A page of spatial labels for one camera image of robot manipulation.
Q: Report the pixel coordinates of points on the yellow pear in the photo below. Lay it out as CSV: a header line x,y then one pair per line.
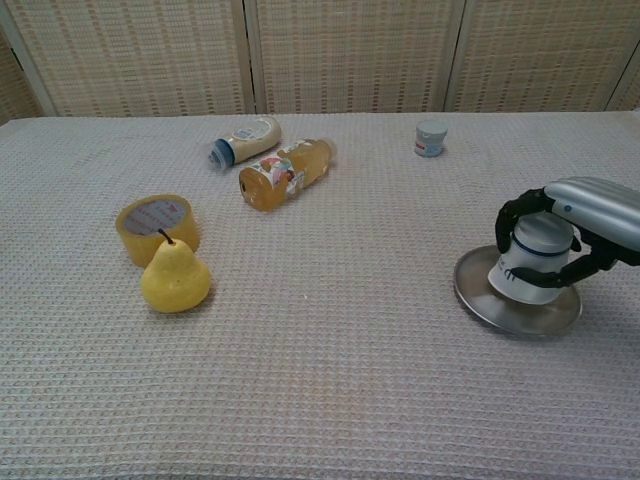
x,y
175,280

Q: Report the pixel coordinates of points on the orange juice bottle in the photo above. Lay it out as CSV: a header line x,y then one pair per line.
x,y
280,175

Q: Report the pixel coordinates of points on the cream bottle with blue cap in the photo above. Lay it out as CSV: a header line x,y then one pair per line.
x,y
250,140

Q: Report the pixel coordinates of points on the yellow packing tape roll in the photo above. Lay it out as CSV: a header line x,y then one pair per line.
x,y
150,220

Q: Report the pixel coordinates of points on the white paper cup blue print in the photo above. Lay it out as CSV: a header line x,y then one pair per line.
x,y
540,245

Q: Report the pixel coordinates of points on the small white jar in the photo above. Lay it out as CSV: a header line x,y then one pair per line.
x,y
430,142

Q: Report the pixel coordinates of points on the round metal plate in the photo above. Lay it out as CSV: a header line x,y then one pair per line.
x,y
477,297

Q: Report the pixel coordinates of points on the grey waffle tablecloth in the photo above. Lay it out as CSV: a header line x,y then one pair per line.
x,y
320,375

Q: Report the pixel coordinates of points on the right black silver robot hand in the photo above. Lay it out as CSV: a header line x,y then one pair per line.
x,y
605,210

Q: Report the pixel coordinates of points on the woven folding screen panel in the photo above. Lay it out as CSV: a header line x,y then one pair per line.
x,y
629,90
17,85
135,55
540,55
355,55

